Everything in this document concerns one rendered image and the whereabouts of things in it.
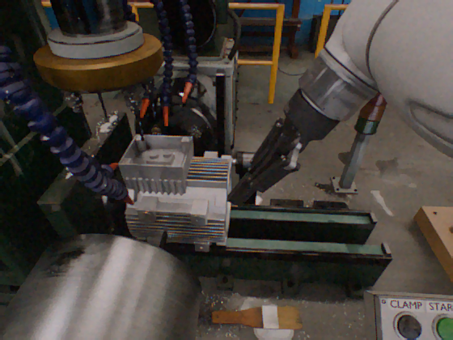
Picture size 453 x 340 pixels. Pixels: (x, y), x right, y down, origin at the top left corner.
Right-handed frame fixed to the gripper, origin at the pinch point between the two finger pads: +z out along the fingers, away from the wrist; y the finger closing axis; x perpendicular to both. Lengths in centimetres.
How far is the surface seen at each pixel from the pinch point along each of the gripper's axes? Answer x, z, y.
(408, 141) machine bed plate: 76, -9, -67
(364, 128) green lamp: 32.2, -12.1, -33.5
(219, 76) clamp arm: -12.0, -9.4, -17.9
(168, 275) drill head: -9.1, 2.8, 18.6
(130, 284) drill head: -13.4, 2.3, 21.5
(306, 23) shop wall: 125, 15, -507
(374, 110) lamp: 30.0, -17.6, -33.2
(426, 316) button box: 23.4, -9.9, 19.5
